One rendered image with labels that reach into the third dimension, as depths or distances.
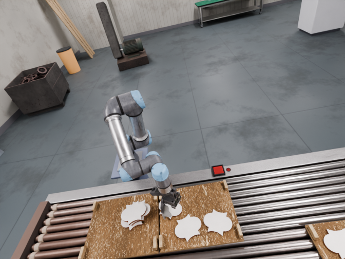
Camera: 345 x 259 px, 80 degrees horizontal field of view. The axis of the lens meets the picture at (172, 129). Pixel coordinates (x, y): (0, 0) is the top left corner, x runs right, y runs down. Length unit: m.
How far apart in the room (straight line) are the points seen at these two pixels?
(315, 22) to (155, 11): 5.59
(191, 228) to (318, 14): 5.77
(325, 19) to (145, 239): 6.06
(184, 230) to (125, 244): 0.32
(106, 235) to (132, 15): 8.70
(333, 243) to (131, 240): 0.94
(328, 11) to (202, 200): 5.72
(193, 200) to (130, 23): 8.68
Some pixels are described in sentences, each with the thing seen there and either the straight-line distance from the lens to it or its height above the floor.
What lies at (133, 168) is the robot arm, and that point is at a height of 1.28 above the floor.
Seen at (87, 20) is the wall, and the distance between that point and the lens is 9.19.
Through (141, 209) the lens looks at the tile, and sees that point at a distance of 1.25.
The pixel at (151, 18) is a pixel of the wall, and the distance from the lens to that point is 9.34.
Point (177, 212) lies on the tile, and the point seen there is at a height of 0.95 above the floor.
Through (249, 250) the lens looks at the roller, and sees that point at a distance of 1.16.
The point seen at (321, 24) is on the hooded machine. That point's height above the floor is 0.23.
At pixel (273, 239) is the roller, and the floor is 0.91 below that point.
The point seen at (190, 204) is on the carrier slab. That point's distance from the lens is 1.25.
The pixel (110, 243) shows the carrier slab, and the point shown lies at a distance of 1.29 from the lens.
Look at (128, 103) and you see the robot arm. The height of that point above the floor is 1.46.
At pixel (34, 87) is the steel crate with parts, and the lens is 5.19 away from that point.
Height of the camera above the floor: 2.00
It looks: 38 degrees down
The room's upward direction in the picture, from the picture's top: 14 degrees counter-clockwise
